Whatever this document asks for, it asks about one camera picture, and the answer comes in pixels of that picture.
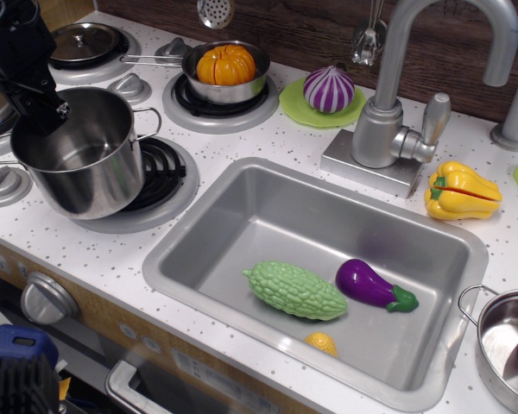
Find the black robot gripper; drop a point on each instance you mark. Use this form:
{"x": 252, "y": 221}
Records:
{"x": 25, "y": 48}

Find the large steel stock pot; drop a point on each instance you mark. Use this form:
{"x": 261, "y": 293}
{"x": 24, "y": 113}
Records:
{"x": 91, "y": 166}

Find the steel pot lid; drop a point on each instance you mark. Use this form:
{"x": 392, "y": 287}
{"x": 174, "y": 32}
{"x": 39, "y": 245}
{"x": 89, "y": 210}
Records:
{"x": 84, "y": 41}

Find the silver stove knob front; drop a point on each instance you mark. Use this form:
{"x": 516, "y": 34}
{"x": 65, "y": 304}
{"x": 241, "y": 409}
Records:
{"x": 15, "y": 184}

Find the silver stove knob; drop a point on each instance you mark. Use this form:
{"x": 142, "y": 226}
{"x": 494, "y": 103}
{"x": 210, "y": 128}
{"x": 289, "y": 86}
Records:
{"x": 173, "y": 52}
{"x": 131, "y": 88}
{"x": 15, "y": 184}

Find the back left stove burner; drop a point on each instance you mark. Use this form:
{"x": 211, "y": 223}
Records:
{"x": 100, "y": 69}

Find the silver stove knob centre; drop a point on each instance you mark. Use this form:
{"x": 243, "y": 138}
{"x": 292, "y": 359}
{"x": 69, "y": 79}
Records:
{"x": 131, "y": 88}

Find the silver stove knob back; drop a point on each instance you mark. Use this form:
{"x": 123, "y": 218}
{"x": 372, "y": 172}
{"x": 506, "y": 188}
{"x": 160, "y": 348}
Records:
{"x": 173, "y": 52}

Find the steel pot at right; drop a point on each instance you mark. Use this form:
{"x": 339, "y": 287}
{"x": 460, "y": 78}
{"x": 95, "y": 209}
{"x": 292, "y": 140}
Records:
{"x": 496, "y": 354}

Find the front black coil burner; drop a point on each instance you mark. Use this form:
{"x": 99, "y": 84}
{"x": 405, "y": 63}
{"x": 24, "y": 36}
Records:
{"x": 171, "y": 183}

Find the orange toy pumpkin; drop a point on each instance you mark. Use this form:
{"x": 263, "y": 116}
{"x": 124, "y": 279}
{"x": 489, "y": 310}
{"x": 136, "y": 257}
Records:
{"x": 226, "y": 65}

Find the silver oven dial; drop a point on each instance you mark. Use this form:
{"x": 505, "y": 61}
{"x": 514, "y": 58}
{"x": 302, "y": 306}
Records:
{"x": 45, "y": 301}

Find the small steel saucepan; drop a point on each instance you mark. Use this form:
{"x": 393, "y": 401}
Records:
{"x": 216, "y": 94}

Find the hanging perforated ladle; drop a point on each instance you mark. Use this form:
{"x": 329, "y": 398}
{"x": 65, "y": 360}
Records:
{"x": 216, "y": 14}

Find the back right coil burner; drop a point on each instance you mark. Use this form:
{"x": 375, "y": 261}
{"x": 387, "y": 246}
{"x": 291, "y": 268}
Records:
{"x": 184, "y": 108}

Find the grey sink basin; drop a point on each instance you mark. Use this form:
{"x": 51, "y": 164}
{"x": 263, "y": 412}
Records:
{"x": 257, "y": 210}

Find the light green plate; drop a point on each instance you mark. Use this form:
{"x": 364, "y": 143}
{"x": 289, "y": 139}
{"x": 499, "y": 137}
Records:
{"x": 296, "y": 107}

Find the blue black clamp device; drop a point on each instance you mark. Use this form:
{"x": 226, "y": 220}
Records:
{"x": 28, "y": 383}

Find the purple white toy onion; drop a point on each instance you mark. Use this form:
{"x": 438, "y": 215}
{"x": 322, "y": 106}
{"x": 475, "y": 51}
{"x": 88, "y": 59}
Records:
{"x": 328, "y": 90}

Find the green toy bitter gourd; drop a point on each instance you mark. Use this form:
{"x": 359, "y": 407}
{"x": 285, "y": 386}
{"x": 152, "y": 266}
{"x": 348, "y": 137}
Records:
{"x": 295, "y": 290}

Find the hanging clear spoon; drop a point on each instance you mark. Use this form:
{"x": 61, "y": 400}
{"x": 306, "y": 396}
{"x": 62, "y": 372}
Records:
{"x": 369, "y": 36}

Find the silver toy faucet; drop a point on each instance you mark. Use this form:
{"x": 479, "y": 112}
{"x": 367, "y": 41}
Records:
{"x": 382, "y": 152}

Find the purple toy eggplant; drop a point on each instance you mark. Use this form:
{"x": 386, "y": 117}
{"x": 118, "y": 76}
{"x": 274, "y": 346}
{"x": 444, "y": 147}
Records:
{"x": 358, "y": 281}

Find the yellow toy corn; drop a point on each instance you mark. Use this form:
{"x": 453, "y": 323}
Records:
{"x": 323, "y": 342}

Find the yellow toy bell pepper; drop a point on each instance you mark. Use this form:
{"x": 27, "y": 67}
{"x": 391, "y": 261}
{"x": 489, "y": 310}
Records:
{"x": 456, "y": 191}

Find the silver oven door handle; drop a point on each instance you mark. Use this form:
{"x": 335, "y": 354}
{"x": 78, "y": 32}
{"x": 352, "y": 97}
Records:
{"x": 140, "y": 388}

